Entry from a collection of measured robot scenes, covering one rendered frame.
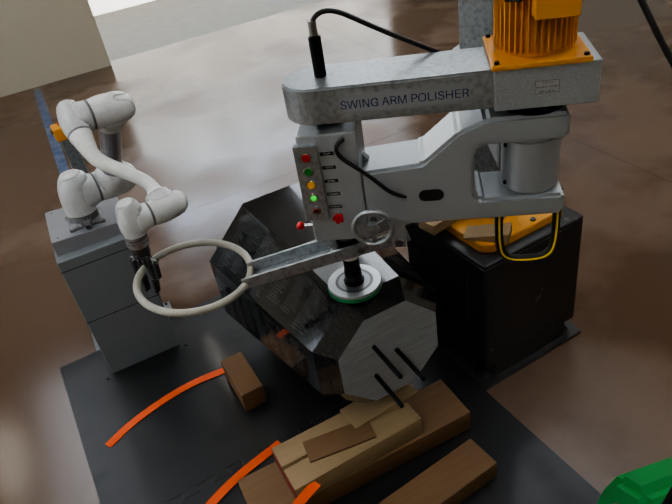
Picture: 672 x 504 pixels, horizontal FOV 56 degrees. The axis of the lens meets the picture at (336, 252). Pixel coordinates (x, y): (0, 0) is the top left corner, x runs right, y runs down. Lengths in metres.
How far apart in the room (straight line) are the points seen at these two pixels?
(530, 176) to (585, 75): 0.37
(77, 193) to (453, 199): 1.95
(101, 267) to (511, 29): 2.33
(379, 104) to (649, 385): 2.02
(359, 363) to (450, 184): 0.86
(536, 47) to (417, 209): 0.64
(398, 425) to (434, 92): 1.48
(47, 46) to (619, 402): 7.90
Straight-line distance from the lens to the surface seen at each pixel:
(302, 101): 2.01
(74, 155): 4.32
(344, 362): 2.52
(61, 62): 9.27
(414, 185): 2.13
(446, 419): 2.96
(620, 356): 3.48
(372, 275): 2.51
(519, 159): 2.13
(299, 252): 2.50
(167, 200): 2.61
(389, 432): 2.81
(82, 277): 3.45
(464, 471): 2.82
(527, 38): 1.95
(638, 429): 3.19
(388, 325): 2.53
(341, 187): 2.13
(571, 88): 2.01
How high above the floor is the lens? 2.44
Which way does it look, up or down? 35 degrees down
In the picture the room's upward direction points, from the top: 10 degrees counter-clockwise
